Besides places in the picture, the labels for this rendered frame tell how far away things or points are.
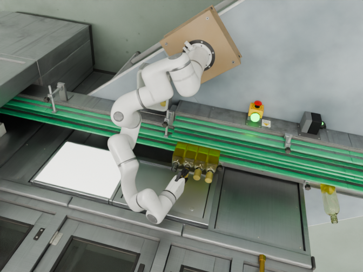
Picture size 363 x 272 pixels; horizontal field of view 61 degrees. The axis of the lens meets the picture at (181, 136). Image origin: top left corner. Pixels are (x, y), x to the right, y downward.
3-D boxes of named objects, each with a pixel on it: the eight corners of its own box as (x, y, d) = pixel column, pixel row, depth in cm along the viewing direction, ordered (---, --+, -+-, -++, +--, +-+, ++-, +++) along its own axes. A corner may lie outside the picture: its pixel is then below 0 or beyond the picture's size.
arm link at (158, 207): (128, 201, 125) (140, 195, 119) (142, 184, 133) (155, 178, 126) (153, 228, 127) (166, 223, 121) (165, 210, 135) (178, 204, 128)
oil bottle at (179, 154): (180, 140, 171) (170, 166, 155) (180, 133, 168) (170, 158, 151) (189, 142, 170) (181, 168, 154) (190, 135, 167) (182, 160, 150)
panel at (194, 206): (66, 143, 179) (31, 184, 153) (65, 139, 177) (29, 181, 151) (217, 177, 168) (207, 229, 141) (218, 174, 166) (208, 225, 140)
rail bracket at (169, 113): (167, 128, 167) (160, 141, 157) (168, 102, 157) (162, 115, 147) (172, 129, 167) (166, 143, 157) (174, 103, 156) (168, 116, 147)
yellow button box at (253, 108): (247, 112, 165) (247, 120, 160) (250, 100, 161) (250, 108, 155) (260, 115, 165) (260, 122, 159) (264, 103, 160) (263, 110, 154)
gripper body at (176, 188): (173, 209, 135) (185, 193, 143) (175, 194, 129) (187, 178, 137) (159, 202, 138) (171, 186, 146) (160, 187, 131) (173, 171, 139)
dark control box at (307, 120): (299, 122, 162) (300, 131, 155) (304, 110, 157) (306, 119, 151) (315, 126, 161) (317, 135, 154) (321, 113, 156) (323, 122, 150)
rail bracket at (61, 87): (66, 96, 183) (45, 116, 166) (62, 70, 172) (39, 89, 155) (74, 97, 182) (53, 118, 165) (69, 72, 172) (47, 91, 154)
